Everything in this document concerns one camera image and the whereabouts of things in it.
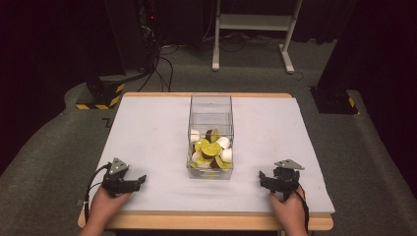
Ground cables under white stand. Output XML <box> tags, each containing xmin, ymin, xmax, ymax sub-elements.
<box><xmin>202</xmin><ymin>29</ymin><xmax>284</xmax><ymax>54</ymax></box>

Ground clear plastic box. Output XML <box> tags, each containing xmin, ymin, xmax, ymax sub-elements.
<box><xmin>186</xmin><ymin>93</ymin><xmax>235</xmax><ymax>181</ymax></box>

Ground black stand with striped base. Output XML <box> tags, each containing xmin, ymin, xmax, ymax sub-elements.
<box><xmin>75</xmin><ymin>0</ymin><xmax>159</xmax><ymax>111</ymax></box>

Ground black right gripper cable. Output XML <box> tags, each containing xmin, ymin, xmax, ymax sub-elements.
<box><xmin>292</xmin><ymin>187</ymin><xmax>311</xmax><ymax>234</ymax></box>

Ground black stand with dark base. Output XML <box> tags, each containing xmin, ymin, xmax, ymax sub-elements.
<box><xmin>309</xmin><ymin>0</ymin><xmax>397</xmax><ymax>116</ymax></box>

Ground white metal stand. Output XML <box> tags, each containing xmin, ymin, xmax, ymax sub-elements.
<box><xmin>211</xmin><ymin>0</ymin><xmax>305</xmax><ymax>75</ymax></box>

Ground white foam mat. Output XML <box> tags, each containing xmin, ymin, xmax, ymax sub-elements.
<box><xmin>92</xmin><ymin>95</ymin><xmax>336</xmax><ymax>215</ymax></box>

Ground person's left hand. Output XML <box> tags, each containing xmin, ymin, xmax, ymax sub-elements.
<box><xmin>88</xmin><ymin>187</ymin><xmax>133</xmax><ymax>228</ymax></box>

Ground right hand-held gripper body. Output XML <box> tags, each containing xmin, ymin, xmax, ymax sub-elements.
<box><xmin>272</xmin><ymin>158</ymin><xmax>306</xmax><ymax>202</ymax></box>

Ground wooden table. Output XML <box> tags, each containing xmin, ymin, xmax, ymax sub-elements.
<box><xmin>77</xmin><ymin>91</ymin><xmax>335</xmax><ymax>232</ymax></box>

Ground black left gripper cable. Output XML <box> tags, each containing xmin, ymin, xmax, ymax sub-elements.
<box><xmin>84</xmin><ymin>162</ymin><xmax>112</xmax><ymax>224</ymax></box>

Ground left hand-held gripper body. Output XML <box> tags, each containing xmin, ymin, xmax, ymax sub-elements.
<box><xmin>101</xmin><ymin>157</ymin><xmax>133</xmax><ymax>199</ymax></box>

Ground person's right hand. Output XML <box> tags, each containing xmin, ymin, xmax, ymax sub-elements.
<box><xmin>268</xmin><ymin>186</ymin><xmax>308</xmax><ymax>231</ymax></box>

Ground black floor cables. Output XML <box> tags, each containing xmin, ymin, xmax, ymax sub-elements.
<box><xmin>137</xmin><ymin>43</ymin><xmax>180</xmax><ymax>93</ymax></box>

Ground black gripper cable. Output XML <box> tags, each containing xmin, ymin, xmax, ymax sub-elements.
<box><xmin>84</xmin><ymin>162</ymin><xmax>112</xmax><ymax>224</ymax></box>
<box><xmin>292</xmin><ymin>187</ymin><xmax>311</xmax><ymax>234</ymax></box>

